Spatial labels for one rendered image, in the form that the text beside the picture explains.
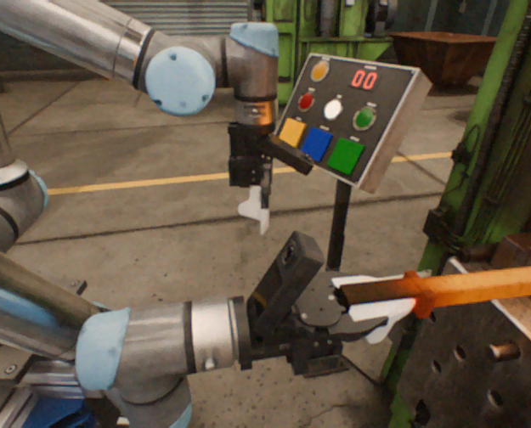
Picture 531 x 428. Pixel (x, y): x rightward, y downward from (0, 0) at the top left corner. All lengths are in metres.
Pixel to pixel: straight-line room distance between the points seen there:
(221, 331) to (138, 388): 0.10
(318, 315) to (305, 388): 1.15
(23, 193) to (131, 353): 0.47
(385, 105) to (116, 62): 0.57
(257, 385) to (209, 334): 1.16
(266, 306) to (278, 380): 1.18
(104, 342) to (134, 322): 0.03
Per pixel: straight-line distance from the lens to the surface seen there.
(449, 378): 0.81
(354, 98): 0.86
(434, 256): 1.07
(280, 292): 0.33
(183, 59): 0.40
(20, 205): 0.75
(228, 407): 1.47
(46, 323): 0.43
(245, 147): 0.61
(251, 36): 0.54
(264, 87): 0.56
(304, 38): 5.11
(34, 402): 0.82
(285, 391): 1.49
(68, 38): 0.45
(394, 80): 0.83
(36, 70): 8.81
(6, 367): 0.71
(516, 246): 0.68
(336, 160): 0.81
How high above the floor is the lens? 1.31
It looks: 33 degrees down
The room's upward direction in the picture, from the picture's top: straight up
